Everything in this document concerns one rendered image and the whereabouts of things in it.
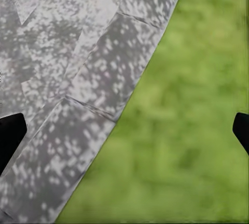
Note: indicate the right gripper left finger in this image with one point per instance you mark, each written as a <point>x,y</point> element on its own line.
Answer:
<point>12,130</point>

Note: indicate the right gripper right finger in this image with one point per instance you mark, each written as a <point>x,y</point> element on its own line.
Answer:
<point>241,129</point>

